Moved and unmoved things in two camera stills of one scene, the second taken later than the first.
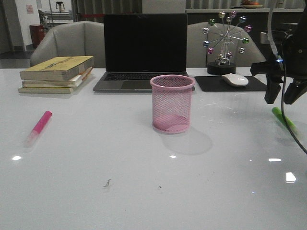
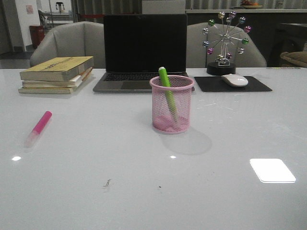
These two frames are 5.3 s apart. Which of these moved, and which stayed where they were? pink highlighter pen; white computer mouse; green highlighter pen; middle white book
Moved: green highlighter pen
Stayed: middle white book; white computer mouse; pink highlighter pen
